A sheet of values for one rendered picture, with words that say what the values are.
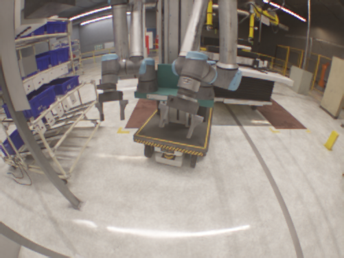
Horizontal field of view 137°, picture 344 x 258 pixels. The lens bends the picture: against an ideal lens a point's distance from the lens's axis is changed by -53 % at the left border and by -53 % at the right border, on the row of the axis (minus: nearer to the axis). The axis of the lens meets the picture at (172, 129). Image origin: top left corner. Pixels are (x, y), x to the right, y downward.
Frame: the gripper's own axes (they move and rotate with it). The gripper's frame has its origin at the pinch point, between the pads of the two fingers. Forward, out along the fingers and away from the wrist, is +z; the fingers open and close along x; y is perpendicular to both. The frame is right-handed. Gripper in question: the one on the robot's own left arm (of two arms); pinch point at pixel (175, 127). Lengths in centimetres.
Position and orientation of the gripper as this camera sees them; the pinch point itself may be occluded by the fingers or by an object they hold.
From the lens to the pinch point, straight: 62.7
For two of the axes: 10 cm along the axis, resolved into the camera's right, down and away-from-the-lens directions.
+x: 8.9, 3.5, -3.0
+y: -3.6, 1.4, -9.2
